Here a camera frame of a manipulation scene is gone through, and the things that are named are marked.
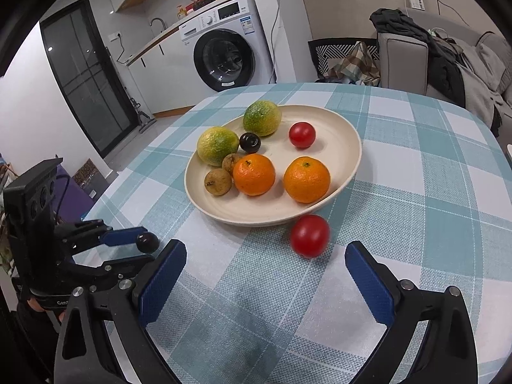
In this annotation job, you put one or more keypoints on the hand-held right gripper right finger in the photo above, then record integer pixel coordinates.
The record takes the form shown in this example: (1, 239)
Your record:
(370, 284)

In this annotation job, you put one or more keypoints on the person's left hand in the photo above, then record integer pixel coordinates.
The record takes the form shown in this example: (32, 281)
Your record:
(36, 304)

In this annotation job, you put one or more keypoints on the beige oval plate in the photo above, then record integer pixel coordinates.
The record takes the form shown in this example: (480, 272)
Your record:
(340, 148)

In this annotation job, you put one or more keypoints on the dark purple grape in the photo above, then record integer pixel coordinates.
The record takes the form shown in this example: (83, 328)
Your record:
(250, 142)
(147, 243)

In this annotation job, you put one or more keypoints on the purple bag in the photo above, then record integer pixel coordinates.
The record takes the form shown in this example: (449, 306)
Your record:
(70, 196)

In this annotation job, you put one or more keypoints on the plaid cloth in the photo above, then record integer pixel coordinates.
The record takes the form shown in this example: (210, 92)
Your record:
(354, 66)

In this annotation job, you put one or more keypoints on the black glass door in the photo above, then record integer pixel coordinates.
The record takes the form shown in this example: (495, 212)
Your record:
(88, 80)

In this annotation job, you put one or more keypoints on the white washing machine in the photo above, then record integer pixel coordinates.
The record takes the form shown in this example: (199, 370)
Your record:
(224, 48)

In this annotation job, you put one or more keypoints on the red container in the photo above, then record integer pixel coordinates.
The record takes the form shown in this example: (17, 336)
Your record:
(196, 4)

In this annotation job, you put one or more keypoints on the yellow bottle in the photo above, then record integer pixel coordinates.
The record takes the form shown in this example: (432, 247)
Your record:
(182, 12)

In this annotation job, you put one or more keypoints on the person's left forearm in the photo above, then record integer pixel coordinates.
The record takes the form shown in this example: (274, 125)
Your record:
(36, 348)

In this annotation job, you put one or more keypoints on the patterned brown box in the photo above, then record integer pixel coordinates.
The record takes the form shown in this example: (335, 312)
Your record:
(86, 174)

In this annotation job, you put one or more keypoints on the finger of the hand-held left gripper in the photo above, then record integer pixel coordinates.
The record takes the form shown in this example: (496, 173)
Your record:
(120, 268)
(120, 236)

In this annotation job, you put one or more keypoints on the grey blanket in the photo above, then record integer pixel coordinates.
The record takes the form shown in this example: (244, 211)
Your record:
(478, 92)

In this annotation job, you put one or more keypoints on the brown longan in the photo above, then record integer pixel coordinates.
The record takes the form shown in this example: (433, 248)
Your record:
(230, 162)
(218, 182)

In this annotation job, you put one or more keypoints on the red tomato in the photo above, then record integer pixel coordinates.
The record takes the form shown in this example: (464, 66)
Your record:
(302, 134)
(310, 235)

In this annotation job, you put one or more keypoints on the dark clothes pile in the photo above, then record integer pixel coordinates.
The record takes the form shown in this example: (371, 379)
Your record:
(408, 24)

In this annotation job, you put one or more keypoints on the grey sofa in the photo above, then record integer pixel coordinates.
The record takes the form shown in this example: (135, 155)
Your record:
(402, 64)

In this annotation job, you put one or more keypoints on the metal faucet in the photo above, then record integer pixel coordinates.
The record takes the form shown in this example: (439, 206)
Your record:
(158, 23)

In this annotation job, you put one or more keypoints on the black chair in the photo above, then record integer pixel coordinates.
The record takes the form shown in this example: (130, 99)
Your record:
(320, 56)

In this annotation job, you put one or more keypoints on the grey pillow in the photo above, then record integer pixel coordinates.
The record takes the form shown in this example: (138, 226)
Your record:
(494, 62)

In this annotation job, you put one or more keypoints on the yellow-green citrus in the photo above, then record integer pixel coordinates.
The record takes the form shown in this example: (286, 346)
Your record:
(217, 145)

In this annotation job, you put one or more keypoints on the kitchen counter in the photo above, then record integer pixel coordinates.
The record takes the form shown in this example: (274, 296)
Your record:
(156, 44)

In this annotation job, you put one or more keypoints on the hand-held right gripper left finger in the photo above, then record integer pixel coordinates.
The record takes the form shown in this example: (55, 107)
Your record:
(164, 284)

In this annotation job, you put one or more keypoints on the floor mop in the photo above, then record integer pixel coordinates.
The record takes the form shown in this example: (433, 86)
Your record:
(143, 118)

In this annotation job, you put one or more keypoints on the teal plaid tablecloth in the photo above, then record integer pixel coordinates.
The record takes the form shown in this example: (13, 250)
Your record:
(420, 228)

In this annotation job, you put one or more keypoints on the green citrus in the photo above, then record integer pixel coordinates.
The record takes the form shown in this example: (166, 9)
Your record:
(262, 118)

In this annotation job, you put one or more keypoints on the orange mandarin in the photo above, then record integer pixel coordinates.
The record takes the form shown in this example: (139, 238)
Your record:
(254, 174)
(307, 179)

